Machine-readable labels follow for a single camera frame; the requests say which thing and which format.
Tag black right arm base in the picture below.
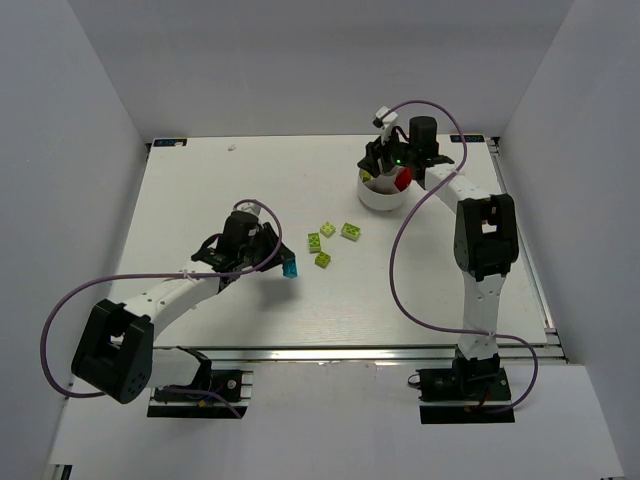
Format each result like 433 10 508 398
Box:
407 368 515 425

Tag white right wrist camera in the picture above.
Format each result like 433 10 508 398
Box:
373 106 398 145

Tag blue table label left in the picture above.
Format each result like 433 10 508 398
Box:
152 138 187 148

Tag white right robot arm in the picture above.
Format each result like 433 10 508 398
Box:
357 107 519 376

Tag light green lego long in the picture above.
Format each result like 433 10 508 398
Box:
307 232 322 253

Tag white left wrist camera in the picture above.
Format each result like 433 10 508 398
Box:
238 201 262 217

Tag light green lego small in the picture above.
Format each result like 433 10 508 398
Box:
320 222 336 238

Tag lime lego small square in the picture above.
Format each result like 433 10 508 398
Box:
315 252 331 268

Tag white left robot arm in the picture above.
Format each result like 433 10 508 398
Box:
71 210 297 404

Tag light green lego brick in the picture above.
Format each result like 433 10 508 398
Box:
341 222 361 241

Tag red lego brick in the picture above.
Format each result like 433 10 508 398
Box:
394 168 413 192

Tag blue table label right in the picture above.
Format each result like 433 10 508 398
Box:
449 134 486 143

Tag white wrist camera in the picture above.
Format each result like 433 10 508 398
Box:
373 106 398 145
238 201 262 217

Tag teal long lego brick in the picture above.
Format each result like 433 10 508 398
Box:
282 258 298 279

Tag white round divided container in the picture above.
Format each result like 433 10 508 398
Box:
356 166 410 212

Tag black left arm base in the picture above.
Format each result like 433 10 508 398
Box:
147 347 254 420

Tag blue table label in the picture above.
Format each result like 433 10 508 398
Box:
449 134 486 143
152 138 187 148

